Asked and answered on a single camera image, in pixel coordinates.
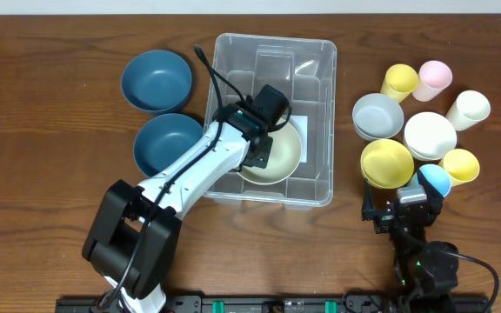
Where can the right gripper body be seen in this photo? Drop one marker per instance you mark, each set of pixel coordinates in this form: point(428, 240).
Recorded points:
point(384, 216)

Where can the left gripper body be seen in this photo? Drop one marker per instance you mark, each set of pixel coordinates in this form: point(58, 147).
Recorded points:
point(259, 152)

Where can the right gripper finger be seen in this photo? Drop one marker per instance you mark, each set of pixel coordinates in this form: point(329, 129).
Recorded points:
point(434, 198)
point(368, 210)

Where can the cream large bowl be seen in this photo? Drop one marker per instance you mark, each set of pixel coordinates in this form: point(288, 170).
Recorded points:
point(284, 158)

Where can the dark blue bowl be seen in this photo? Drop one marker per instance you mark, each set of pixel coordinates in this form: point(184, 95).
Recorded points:
point(163, 139)
point(157, 82)

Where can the pink cup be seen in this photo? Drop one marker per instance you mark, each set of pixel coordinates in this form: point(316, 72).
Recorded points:
point(434, 76)

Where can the yellow cup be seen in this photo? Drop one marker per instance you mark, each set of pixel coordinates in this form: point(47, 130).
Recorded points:
point(461, 165)
point(399, 82)

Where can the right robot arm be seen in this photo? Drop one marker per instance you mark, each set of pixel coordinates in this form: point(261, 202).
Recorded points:
point(426, 269)

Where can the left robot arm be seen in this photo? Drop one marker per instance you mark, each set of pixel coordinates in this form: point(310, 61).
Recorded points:
point(133, 238)

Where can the light blue cup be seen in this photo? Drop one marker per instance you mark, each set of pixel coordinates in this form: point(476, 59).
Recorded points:
point(436, 176)

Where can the white label in bin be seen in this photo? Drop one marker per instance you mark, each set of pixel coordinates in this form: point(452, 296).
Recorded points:
point(300, 123)

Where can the clear plastic storage bin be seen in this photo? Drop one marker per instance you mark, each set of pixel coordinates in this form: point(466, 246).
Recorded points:
point(305, 71)

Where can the yellow small bowl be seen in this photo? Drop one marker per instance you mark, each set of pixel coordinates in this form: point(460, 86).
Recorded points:
point(386, 164)

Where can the white small bowl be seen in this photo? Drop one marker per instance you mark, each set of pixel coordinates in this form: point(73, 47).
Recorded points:
point(429, 136)

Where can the grey small bowl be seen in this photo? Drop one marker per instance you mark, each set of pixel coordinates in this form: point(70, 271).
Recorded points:
point(377, 116)

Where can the cream cup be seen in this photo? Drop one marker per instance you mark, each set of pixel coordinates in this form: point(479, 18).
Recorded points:
point(469, 108)

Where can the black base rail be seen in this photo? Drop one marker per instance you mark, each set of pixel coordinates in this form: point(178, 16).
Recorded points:
point(354, 302)

